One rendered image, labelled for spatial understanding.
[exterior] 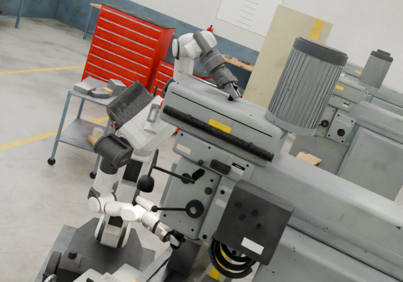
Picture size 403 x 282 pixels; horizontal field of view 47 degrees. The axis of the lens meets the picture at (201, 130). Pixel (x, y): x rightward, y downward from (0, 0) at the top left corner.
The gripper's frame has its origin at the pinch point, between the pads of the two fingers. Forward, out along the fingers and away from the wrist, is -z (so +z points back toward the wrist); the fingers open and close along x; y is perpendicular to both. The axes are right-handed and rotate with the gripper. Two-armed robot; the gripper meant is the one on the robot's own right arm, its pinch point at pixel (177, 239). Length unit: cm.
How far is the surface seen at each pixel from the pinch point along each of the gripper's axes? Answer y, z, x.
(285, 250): -30, -47, -11
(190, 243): 10.8, 3.0, 19.6
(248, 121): -64, -15, -9
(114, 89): 36, 251, 209
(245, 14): -61, 477, 804
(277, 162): -53, -28, 0
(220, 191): -34.8, -15.0, -8.7
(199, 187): -31.0, -5.7, -8.7
